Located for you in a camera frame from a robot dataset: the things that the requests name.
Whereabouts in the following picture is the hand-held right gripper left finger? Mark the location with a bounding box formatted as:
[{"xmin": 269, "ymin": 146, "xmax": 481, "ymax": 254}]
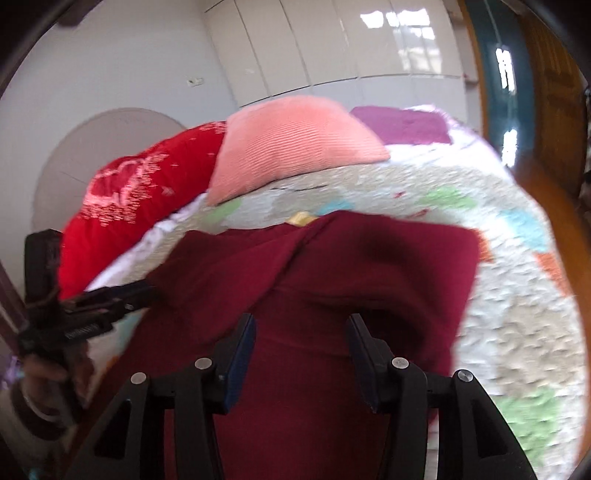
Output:
[{"xmin": 65, "ymin": 313, "xmax": 257, "ymax": 480}]

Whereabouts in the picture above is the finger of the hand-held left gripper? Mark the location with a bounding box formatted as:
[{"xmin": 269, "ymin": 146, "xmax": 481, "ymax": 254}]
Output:
[
  {"xmin": 69, "ymin": 298, "xmax": 155, "ymax": 326},
  {"xmin": 83, "ymin": 281, "xmax": 157, "ymax": 303}
]

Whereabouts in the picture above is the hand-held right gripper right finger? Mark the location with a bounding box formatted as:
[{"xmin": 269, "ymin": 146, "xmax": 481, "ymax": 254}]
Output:
[{"xmin": 345, "ymin": 314, "xmax": 539, "ymax": 480}]

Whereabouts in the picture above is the dark red sweater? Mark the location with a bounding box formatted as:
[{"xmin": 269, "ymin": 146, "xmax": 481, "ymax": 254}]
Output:
[{"xmin": 90, "ymin": 210, "xmax": 482, "ymax": 480}]

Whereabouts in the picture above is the person's left hand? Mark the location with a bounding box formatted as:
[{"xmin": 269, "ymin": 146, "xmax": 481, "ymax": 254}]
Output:
[{"xmin": 21, "ymin": 344, "xmax": 95, "ymax": 411}]

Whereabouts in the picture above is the white bed sheet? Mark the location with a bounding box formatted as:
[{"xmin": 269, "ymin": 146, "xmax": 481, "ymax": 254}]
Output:
[{"xmin": 87, "ymin": 193, "xmax": 208, "ymax": 292}]

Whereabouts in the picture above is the red embroidered pillow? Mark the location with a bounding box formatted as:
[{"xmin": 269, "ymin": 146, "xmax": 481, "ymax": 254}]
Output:
[{"xmin": 59, "ymin": 122, "xmax": 228, "ymax": 301}]

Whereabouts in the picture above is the grey round headboard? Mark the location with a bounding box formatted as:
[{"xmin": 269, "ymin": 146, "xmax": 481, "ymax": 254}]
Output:
[{"xmin": 32, "ymin": 107, "xmax": 186, "ymax": 232}]

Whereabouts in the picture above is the heart-patterned quilt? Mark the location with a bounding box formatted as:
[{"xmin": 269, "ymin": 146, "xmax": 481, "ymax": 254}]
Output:
[{"xmin": 85, "ymin": 104, "xmax": 585, "ymax": 480}]

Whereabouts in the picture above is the pink ribbed pillow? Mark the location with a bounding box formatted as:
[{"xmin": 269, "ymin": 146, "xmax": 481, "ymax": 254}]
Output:
[{"xmin": 207, "ymin": 95, "xmax": 392, "ymax": 207}]

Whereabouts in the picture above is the purple cloth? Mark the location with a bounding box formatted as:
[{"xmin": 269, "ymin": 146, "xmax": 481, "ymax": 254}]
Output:
[{"xmin": 349, "ymin": 105, "xmax": 452, "ymax": 145}]

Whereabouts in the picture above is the wooden door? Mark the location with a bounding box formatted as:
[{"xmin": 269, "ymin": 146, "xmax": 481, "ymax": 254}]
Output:
[{"xmin": 519, "ymin": 0, "xmax": 591, "ymax": 197}]

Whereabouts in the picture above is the white glossy wardrobe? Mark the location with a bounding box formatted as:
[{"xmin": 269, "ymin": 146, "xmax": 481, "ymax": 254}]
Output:
[{"xmin": 203, "ymin": 0, "xmax": 467, "ymax": 110}]

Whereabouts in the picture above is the teal door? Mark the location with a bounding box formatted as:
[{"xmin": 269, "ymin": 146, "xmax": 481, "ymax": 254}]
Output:
[{"xmin": 471, "ymin": 0, "xmax": 536, "ymax": 172}]

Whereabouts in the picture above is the wooden door frame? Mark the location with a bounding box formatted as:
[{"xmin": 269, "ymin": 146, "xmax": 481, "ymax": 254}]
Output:
[{"xmin": 457, "ymin": 0, "xmax": 497, "ymax": 144}]

